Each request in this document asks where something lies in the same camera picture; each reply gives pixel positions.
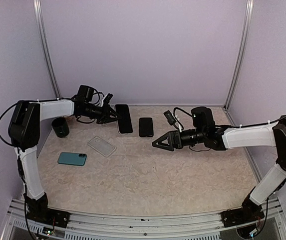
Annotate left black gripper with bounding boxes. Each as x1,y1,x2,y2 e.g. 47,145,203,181
81,102,122,124

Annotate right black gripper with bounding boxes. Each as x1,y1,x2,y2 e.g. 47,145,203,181
153,127,207,151

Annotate black phone with silver edge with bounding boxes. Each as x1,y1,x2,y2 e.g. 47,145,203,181
139,117,154,138

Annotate frosted clear phone case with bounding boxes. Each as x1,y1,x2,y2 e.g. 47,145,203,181
87,136,116,158

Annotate teal green phone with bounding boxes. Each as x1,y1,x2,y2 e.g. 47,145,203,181
57,152,87,167

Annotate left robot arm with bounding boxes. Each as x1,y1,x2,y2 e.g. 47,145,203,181
8,85,121,223

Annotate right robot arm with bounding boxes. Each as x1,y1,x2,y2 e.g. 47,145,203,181
152,106,286,222

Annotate black cup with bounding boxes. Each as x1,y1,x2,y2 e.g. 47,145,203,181
51,117,69,138

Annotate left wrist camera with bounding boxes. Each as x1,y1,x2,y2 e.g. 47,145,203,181
103,93,113,105

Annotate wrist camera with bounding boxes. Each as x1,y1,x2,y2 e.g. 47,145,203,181
103,93,113,105
163,110,176,126

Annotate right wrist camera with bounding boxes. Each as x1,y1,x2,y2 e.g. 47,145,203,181
163,110,176,126

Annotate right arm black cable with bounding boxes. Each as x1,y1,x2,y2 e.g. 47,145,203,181
172,106,286,226

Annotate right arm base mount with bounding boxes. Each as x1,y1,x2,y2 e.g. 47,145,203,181
221,207,265,228

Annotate front aluminium rail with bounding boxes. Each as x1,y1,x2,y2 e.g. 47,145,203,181
0,197,286,240

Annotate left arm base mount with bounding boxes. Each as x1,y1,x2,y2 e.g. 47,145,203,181
27,208,70,229

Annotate left aluminium frame post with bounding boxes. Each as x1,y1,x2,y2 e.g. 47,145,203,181
33,0,62,98

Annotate aluminium frame post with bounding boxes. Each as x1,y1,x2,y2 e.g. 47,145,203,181
224,0,254,112
33,0,62,98

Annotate right aluminium frame post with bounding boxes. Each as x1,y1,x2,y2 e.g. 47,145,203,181
224,0,254,112

